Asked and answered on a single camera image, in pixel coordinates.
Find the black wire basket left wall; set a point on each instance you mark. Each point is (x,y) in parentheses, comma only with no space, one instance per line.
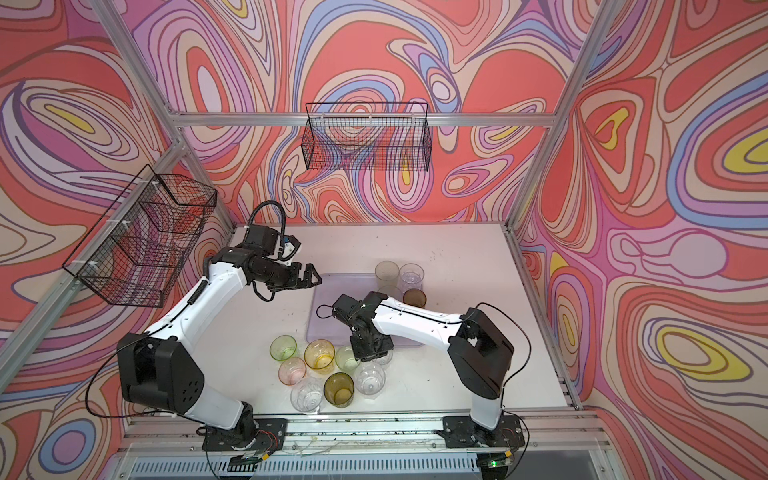
(139,253)

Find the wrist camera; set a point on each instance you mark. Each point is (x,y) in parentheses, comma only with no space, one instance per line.
(270,242)
(347,309)

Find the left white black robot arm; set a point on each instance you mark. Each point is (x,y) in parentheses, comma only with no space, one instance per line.
(157,368)

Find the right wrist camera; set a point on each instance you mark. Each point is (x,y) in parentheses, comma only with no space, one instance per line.
(347,309)

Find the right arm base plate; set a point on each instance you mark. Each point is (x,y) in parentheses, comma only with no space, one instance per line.
(462,432)

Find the large pale green glass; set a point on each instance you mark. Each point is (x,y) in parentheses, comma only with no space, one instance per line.
(387,276)

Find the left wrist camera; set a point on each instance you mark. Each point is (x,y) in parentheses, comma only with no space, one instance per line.
(270,242)

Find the black wire basket back wall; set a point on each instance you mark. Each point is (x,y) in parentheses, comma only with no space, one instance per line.
(367,136)

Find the pink glass left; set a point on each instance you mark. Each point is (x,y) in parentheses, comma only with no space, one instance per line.
(292,371)

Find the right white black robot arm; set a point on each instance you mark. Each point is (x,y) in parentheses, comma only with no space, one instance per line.
(479,352)

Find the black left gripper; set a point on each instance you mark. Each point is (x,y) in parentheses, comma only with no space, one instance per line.
(296,282)

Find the aluminium front rail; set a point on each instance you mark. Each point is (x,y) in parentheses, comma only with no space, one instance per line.
(374,433)

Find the olive dark glass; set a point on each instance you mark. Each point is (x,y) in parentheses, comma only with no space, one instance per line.
(339,389)

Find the black wire basket wall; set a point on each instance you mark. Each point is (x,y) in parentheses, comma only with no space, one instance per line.
(367,136)
(139,253)

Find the yellow glass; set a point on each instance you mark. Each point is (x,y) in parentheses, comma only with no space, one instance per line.
(319,356)

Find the pale green small glass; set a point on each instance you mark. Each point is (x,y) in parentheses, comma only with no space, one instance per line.
(345,360)

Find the bright green glass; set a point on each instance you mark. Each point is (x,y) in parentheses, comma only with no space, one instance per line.
(283,348)

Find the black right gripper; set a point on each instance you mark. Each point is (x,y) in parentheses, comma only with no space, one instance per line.
(363,355)

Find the amber brown glass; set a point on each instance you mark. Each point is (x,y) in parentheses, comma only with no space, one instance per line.
(415,297)

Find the small clear glass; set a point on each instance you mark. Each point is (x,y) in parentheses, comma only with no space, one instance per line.
(386,358)

